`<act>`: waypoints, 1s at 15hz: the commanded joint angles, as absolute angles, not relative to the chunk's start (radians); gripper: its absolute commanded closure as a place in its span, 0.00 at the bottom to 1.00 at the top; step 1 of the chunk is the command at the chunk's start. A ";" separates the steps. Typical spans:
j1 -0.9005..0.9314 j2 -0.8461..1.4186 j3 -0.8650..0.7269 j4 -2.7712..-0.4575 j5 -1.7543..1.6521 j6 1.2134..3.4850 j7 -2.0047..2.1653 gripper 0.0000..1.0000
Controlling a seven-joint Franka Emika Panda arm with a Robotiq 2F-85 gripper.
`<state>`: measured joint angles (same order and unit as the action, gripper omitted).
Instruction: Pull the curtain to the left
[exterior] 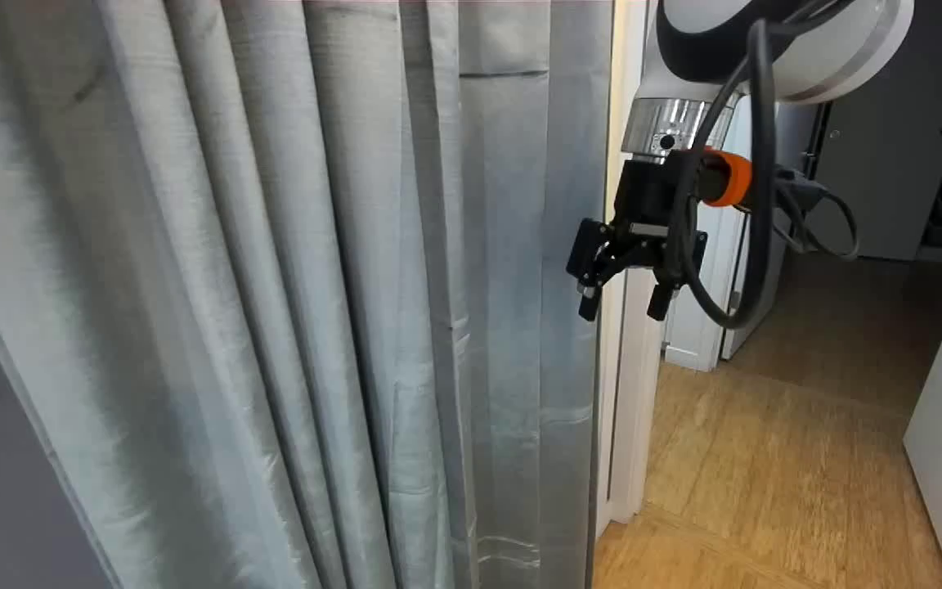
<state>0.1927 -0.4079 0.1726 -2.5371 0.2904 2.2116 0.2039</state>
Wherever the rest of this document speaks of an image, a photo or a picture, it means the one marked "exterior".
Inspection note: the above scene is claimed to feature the dark closed door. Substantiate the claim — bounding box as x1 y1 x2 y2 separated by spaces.
818 19 942 260

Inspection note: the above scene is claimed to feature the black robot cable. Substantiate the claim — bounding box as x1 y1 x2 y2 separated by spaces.
665 0 863 333

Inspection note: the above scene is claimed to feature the grey fabric curtain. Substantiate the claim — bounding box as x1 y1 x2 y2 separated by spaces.
0 0 611 589

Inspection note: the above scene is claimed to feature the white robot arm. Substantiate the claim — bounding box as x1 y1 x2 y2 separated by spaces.
564 0 916 326

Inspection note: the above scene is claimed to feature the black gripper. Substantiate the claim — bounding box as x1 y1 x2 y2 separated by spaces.
564 150 689 321

